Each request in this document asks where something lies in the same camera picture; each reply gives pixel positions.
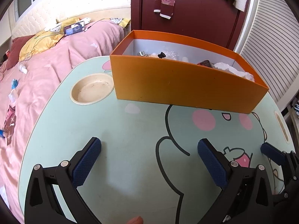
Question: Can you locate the brown box red symbol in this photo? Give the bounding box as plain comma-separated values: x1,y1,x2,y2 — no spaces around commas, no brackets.
198,60,214,68

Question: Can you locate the clear plastic cup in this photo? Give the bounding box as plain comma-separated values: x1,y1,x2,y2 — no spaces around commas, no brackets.
163,50,185,61

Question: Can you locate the person right hand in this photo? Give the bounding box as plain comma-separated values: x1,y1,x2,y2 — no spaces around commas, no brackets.
127,216,143,224

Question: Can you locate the pink bed quilt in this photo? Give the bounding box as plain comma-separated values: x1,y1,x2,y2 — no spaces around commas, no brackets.
1,20,126,223

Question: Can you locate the crumpled white tissue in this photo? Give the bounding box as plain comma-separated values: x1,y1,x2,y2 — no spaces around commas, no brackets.
212,62,255,82

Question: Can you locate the yellow pillow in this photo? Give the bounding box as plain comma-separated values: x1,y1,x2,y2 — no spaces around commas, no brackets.
19,17,80,61

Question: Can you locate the white louvered closet door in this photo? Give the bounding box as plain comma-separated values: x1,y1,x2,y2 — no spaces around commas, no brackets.
235,0,298,111

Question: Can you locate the orange cardboard box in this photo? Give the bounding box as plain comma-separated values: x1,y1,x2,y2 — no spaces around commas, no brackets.
110,30,269,113

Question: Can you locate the white-haired doll figure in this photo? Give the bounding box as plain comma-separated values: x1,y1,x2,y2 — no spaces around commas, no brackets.
148,52,166,59

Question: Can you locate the smartphone on bed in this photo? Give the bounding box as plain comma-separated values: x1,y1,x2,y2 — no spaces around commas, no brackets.
64,21,85,36

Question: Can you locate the dark red wooden door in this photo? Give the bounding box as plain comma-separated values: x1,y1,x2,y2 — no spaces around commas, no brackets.
131,0,246,50

